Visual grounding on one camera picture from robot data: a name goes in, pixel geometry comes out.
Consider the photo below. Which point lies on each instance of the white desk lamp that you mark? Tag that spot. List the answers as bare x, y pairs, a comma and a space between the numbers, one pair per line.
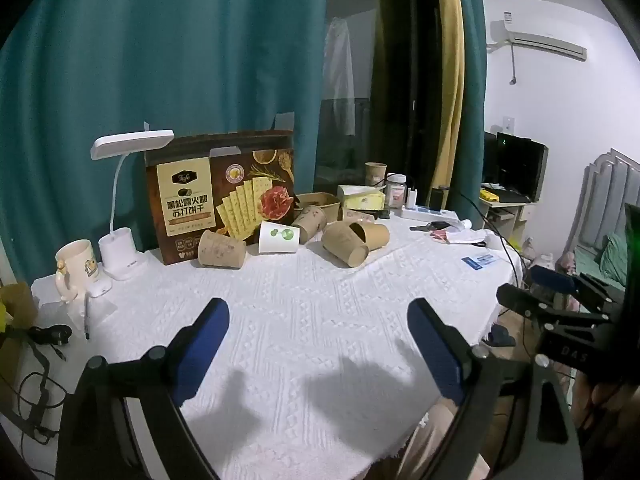
117, 255

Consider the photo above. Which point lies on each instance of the person's beige trouser leg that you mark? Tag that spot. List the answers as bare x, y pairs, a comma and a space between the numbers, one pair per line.
440, 440

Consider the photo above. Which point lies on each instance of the brown cardboard box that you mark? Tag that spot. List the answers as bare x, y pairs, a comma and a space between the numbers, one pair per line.
19, 305

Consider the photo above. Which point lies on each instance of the white air conditioner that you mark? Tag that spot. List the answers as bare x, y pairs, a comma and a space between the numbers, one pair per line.
537, 40

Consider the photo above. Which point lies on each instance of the tall brown paper cup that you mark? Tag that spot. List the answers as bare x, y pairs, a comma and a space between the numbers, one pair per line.
375, 174

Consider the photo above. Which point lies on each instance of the white green-print paper cup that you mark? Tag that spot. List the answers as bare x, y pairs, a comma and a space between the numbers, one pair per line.
278, 237

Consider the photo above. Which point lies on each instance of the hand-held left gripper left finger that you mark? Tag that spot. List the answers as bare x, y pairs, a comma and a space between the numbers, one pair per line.
200, 350

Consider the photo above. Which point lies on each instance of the brown cracker box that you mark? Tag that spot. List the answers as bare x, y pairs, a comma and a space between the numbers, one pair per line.
225, 195

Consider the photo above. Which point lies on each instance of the blue card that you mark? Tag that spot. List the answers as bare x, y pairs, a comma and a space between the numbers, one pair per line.
480, 260

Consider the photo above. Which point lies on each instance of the glass jar white lid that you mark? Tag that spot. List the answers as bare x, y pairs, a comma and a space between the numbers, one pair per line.
396, 191

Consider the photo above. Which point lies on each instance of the white cartoon mug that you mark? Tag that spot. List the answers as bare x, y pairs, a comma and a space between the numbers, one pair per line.
75, 265

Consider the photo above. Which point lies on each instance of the yellow tissue box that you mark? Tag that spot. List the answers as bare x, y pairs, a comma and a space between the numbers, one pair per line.
362, 198

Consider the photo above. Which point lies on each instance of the black monitor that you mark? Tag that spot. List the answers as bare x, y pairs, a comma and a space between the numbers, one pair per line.
517, 167

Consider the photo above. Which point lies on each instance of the white wall socket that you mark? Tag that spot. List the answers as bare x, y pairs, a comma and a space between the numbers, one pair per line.
508, 123

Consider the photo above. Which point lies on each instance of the white paper sheets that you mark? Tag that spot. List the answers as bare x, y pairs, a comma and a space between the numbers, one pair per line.
462, 235

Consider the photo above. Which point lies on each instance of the white power strip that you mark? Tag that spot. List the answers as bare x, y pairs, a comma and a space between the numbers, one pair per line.
430, 213

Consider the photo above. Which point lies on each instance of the yellow curtain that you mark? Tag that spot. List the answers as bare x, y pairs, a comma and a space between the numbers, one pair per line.
450, 70

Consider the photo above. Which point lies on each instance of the white charger plug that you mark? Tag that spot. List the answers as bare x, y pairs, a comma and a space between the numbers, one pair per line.
412, 196

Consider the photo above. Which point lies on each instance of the grey padded headboard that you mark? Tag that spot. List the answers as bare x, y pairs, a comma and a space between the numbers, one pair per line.
600, 205

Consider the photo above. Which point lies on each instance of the green pillow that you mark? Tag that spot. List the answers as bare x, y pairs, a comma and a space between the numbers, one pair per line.
614, 260

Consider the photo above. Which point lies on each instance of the black pen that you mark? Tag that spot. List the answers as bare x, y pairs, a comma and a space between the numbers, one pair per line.
86, 315

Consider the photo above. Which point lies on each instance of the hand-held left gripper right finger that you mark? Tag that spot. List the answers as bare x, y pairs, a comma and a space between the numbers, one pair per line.
434, 347

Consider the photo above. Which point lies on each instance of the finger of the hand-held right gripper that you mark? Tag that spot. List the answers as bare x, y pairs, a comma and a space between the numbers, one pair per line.
550, 278
520, 300

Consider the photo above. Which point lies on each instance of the white textured tablecloth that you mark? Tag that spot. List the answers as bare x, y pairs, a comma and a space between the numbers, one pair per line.
310, 320

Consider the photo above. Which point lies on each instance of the narrow teal curtain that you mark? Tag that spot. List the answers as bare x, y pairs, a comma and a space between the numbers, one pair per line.
472, 75

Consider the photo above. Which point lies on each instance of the brown paper bowl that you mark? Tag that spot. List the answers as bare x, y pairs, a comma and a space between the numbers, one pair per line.
320, 200

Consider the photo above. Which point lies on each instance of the black keys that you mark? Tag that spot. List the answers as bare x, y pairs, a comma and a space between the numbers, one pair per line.
428, 226

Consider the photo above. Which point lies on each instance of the wooden tv stand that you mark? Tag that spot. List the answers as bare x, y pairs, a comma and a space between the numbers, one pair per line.
505, 215

